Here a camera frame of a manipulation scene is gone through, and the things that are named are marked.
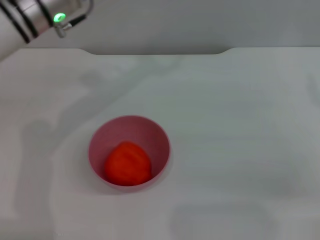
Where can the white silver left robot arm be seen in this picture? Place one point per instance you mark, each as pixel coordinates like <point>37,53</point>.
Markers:
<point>27,17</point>

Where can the pink plastic bowl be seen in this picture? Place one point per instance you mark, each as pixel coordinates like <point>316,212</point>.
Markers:
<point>130,132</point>

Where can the soft orange toy fruit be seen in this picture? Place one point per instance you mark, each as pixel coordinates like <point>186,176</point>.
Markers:
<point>128,165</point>

